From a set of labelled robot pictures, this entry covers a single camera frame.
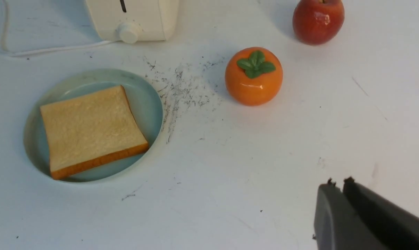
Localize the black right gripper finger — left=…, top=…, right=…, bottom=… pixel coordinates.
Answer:
left=313, top=179, right=388, bottom=250
left=343, top=177, right=419, bottom=250

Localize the toast slice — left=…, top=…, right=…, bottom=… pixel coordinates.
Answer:
left=40, top=85, right=150, bottom=180

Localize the white two-slot toaster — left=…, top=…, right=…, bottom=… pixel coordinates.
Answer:
left=84, top=0, right=180, bottom=44

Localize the orange persimmon with green leaf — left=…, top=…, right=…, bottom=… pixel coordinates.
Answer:
left=225, top=47, right=284, bottom=106

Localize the red apple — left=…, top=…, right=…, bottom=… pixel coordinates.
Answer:
left=292, top=0, right=345, bottom=45

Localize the light blue-green plate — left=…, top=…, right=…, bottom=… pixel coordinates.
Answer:
left=23, top=68, right=164, bottom=177

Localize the white toaster power cord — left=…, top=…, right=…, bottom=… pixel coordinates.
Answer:
left=0, top=0, right=118, bottom=58

